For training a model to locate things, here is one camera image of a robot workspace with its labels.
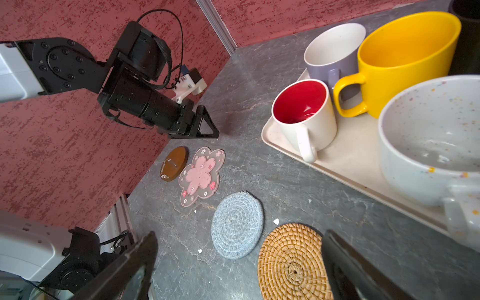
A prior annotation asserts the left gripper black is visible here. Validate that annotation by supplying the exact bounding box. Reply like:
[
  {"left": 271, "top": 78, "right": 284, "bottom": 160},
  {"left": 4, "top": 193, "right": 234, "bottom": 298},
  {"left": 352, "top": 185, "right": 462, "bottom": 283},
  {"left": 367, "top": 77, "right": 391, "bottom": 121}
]
[{"left": 97, "top": 71, "right": 220, "bottom": 140}]

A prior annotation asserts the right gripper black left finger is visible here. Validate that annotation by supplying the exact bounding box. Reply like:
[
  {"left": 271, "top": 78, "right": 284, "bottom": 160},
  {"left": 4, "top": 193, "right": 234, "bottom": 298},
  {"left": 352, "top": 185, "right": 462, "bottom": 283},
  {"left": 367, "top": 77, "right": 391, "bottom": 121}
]
[{"left": 72, "top": 231, "right": 158, "bottom": 300}]

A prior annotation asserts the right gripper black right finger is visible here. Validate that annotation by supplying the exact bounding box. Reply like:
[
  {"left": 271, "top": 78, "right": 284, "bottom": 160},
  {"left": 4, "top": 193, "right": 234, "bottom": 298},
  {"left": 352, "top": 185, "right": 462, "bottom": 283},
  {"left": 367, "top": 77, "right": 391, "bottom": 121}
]
[{"left": 321, "top": 229, "right": 412, "bottom": 300}]

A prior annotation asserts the brown woven rattan coaster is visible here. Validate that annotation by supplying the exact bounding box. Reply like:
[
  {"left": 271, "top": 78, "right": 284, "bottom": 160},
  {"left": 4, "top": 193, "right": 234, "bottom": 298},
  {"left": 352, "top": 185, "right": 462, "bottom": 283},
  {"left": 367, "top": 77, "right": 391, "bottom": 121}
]
[{"left": 257, "top": 223, "right": 334, "bottom": 300}]

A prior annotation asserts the pink flower coaster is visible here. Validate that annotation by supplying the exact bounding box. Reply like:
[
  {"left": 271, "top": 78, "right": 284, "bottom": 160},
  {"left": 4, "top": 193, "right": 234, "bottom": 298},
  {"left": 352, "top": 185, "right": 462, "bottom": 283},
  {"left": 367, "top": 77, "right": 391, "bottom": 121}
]
[{"left": 178, "top": 146, "right": 226, "bottom": 208}]

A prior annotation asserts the white mug red inside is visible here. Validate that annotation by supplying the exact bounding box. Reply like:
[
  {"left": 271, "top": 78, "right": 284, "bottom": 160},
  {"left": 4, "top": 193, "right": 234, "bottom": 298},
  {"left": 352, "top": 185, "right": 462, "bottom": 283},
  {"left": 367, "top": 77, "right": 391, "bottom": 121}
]
[{"left": 271, "top": 79, "right": 338, "bottom": 163}]

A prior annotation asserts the grey round coaster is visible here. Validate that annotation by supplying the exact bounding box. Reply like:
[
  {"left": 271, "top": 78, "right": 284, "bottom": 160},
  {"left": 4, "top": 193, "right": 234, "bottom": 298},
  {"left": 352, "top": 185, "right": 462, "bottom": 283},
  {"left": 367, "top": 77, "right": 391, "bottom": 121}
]
[{"left": 211, "top": 191, "right": 264, "bottom": 260}]

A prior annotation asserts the white mug purple band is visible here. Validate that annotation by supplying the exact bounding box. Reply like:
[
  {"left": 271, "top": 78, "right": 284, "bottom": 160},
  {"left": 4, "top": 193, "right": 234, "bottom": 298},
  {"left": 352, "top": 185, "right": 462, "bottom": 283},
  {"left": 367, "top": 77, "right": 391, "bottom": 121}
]
[{"left": 304, "top": 23, "right": 366, "bottom": 99}]

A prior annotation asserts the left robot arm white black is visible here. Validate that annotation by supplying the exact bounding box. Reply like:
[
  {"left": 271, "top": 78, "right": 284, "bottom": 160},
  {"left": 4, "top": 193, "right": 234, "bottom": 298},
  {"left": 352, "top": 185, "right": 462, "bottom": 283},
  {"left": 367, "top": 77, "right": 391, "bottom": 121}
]
[{"left": 1, "top": 21, "right": 220, "bottom": 295}]

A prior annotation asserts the amber round coaster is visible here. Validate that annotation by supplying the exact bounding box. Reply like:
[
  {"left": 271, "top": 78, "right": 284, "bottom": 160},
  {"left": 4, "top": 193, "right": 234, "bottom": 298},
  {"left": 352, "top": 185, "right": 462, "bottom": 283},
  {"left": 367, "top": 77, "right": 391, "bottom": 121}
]
[{"left": 160, "top": 146, "right": 189, "bottom": 182}]

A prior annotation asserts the beige serving tray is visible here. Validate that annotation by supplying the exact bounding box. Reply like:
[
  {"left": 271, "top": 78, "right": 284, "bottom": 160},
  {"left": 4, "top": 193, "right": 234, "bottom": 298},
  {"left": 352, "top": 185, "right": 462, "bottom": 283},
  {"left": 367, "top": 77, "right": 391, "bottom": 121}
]
[{"left": 260, "top": 67, "right": 480, "bottom": 241}]

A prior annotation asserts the white mug centre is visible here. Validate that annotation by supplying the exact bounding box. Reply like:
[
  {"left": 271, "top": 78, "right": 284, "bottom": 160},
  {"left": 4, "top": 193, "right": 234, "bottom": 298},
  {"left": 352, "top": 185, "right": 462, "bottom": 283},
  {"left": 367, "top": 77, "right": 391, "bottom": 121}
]
[{"left": 378, "top": 75, "right": 480, "bottom": 250}]

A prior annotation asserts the yellow mug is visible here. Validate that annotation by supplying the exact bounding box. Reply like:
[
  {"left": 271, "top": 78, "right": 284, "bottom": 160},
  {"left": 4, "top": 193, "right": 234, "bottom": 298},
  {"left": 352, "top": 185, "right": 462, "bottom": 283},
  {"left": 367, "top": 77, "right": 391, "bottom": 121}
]
[{"left": 332, "top": 11, "right": 461, "bottom": 118}]

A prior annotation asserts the black mug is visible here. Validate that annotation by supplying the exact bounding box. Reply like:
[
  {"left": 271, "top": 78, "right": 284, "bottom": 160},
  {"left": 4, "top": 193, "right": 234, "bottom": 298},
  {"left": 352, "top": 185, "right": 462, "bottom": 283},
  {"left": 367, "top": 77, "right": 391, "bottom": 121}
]
[{"left": 448, "top": 0, "right": 480, "bottom": 76}]

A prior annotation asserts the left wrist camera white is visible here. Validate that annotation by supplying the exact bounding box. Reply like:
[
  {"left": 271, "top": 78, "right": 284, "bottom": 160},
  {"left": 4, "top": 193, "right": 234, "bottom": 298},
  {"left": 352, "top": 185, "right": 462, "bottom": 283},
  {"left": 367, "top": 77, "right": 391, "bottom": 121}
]
[{"left": 172, "top": 65, "right": 208, "bottom": 104}]

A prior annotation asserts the aluminium mounting rail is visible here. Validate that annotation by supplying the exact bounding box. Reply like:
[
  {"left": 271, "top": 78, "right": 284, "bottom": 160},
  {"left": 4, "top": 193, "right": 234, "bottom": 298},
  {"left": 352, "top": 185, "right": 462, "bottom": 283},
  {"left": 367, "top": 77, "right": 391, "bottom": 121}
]
[{"left": 95, "top": 194, "right": 138, "bottom": 242}]

